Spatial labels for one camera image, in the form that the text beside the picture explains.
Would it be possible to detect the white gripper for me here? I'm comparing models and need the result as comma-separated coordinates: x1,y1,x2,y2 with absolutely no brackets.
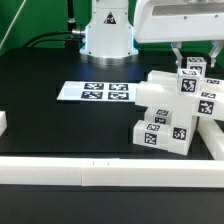
133,0,224,68

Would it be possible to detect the white tagged cube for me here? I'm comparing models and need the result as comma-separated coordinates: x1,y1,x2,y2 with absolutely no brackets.
177,68,201,94
187,57,207,77

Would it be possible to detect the white chair back frame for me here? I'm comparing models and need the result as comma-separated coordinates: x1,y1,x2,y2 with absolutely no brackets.
135,70,224,121

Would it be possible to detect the white chair seat part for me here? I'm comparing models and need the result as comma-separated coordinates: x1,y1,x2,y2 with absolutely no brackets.
158,108,197,155

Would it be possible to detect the white U-shaped fence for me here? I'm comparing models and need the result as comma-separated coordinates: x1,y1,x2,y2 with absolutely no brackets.
0,110,224,188

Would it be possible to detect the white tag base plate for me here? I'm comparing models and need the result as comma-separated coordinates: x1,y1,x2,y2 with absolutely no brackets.
57,81,137,102

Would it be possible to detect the black cable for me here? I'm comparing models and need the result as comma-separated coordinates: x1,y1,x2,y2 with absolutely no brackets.
24,29,87,48

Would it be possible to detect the white cord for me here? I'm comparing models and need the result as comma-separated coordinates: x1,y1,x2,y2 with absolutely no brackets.
0,0,28,51

